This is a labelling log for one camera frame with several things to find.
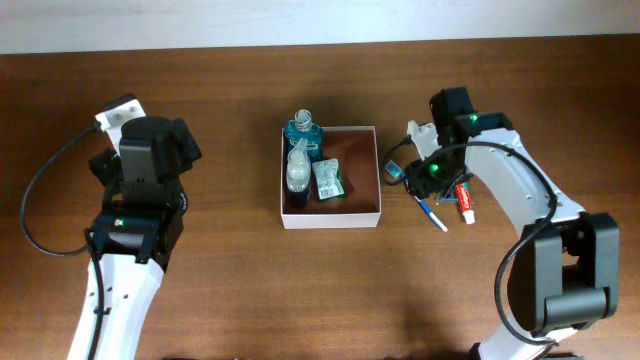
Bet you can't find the right black cable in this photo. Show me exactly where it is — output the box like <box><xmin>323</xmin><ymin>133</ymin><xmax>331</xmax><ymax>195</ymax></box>
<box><xmin>381</xmin><ymin>137</ymin><xmax>559</xmax><ymax>349</ymax></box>

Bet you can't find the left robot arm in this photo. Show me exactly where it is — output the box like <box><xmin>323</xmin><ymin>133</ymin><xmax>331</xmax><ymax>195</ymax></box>
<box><xmin>68</xmin><ymin>116</ymin><xmax>202</xmax><ymax>359</ymax></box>

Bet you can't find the blue white toothbrush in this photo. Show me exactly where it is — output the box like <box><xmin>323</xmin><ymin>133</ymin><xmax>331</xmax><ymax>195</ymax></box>
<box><xmin>384</xmin><ymin>160</ymin><xmax>448</xmax><ymax>232</ymax></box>

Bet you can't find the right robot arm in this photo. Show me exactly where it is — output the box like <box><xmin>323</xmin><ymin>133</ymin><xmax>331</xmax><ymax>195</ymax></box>
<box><xmin>405</xmin><ymin>87</ymin><xmax>620</xmax><ymax>359</ymax></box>

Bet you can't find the green dental floss pack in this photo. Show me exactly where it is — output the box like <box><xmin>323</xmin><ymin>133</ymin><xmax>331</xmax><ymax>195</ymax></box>
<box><xmin>312</xmin><ymin>158</ymin><xmax>346</xmax><ymax>201</ymax></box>

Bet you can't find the blue mouthwash bottle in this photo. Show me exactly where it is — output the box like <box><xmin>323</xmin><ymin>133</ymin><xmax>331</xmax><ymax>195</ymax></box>
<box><xmin>284</xmin><ymin>109</ymin><xmax>324</xmax><ymax>163</ymax></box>

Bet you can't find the red green toothpaste tube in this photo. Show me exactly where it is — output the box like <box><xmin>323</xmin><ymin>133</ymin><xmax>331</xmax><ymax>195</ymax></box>
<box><xmin>454</xmin><ymin>183</ymin><xmax>476</xmax><ymax>225</ymax></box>

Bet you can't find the white cardboard box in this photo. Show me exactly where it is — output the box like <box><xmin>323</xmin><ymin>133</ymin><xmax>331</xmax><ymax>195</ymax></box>
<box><xmin>279</xmin><ymin>126</ymin><xmax>381</xmax><ymax>230</ymax></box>

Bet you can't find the clear spray bottle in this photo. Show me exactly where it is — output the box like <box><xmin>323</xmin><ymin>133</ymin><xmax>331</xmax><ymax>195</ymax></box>
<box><xmin>285</xmin><ymin>138</ymin><xmax>311</xmax><ymax>209</ymax></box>

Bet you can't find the black cable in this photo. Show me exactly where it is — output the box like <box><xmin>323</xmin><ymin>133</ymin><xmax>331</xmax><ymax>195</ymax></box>
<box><xmin>381</xmin><ymin>137</ymin><xmax>559</xmax><ymax>349</ymax></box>
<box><xmin>19</xmin><ymin>121</ymin><xmax>107</xmax><ymax>360</ymax></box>

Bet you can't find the left black cable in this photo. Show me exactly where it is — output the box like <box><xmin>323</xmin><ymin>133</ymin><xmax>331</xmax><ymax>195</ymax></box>
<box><xmin>19</xmin><ymin>121</ymin><xmax>107</xmax><ymax>360</ymax></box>

